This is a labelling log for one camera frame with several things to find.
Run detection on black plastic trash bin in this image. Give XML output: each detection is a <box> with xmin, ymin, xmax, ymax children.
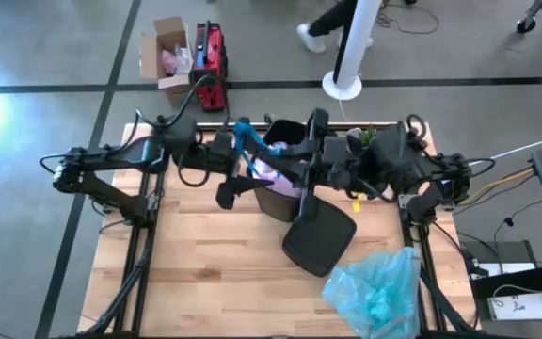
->
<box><xmin>253</xmin><ymin>118</ymin><xmax>311</xmax><ymax>224</ymax></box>

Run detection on black aluminium table frame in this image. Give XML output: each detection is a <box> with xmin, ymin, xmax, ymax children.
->
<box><xmin>80</xmin><ymin>121</ymin><xmax>479</xmax><ymax>339</ymax></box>

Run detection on black trash bin lid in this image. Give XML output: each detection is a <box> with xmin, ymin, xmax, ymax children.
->
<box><xmin>281</xmin><ymin>206</ymin><xmax>359</xmax><ymax>278</ymax></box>

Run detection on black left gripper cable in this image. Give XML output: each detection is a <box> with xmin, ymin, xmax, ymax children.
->
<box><xmin>176</xmin><ymin>154</ymin><xmax>211</xmax><ymax>188</ymax></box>

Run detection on black diagonal bar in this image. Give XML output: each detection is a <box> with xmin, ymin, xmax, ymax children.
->
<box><xmin>468</xmin><ymin>263</ymin><xmax>542</xmax><ymax>302</ymax></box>

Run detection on white pole with base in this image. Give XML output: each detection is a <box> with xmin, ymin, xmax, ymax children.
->
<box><xmin>321</xmin><ymin>0</ymin><xmax>383</xmax><ymax>102</ymax></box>

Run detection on tangled coloured cables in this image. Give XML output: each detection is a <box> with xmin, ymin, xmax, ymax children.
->
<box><xmin>374</xmin><ymin>0</ymin><xmax>441</xmax><ymax>37</ymax></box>

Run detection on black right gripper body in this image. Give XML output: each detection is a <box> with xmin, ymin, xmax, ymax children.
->
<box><xmin>298</xmin><ymin>106</ymin><xmax>371</xmax><ymax>222</ymax></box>

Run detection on small potted succulent plant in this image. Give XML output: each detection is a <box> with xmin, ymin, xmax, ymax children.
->
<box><xmin>345</xmin><ymin>122</ymin><xmax>379</xmax><ymax>153</ymax></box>

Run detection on yellow cable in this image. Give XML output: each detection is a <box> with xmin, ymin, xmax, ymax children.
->
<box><xmin>458</xmin><ymin>167</ymin><xmax>535</xmax><ymax>206</ymax></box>

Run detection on thin white rod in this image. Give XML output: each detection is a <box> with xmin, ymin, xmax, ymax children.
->
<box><xmin>468</xmin><ymin>132</ymin><xmax>542</xmax><ymax>166</ymax></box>

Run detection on light blue trash bag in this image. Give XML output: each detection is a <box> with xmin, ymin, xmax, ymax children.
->
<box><xmin>321</xmin><ymin>246</ymin><xmax>423</xmax><ymax>339</ymax></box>

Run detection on clear plastic bundle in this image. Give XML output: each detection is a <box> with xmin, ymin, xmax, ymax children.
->
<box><xmin>174</xmin><ymin>42</ymin><xmax>195</xmax><ymax>74</ymax></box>

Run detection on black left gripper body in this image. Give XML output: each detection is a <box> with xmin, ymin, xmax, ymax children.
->
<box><xmin>174</xmin><ymin>131</ymin><xmax>235</xmax><ymax>212</ymax></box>

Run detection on grey chair leg caster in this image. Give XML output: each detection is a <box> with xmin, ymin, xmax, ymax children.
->
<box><xmin>515</xmin><ymin>0</ymin><xmax>542</xmax><ymax>34</ymax></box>

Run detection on white paper with scribble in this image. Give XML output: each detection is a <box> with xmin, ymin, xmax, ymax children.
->
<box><xmin>486</xmin><ymin>291</ymin><xmax>542</xmax><ymax>322</ymax></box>

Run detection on red black toolbox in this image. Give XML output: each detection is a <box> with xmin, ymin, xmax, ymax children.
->
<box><xmin>190</xmin><ymin>21</ymin><xmax>229</xmax><ymax>113</ymax></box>

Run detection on plain white paper sheet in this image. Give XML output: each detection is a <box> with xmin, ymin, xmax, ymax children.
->
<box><xmin>470</xmin><ymin>261</ymin><xmax>538</xmax><ymax>280</ymax></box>

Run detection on pink plastic bundle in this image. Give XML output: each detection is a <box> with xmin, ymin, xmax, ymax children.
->
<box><xmin>160</xmin><ymin>46</ymin><xmax>179</xmax><ymax>76</ymax></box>

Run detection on person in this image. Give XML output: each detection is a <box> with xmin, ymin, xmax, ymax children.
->
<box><xmin>295</xmin><ymin>0</ymin><xmax>376</xmax><ymax>55</ymax></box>

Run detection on open cardboard box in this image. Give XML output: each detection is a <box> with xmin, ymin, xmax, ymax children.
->
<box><xmin>138</xmin><ymin>16</ymin><xmax>197</xmax><ymax>108</ymax></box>

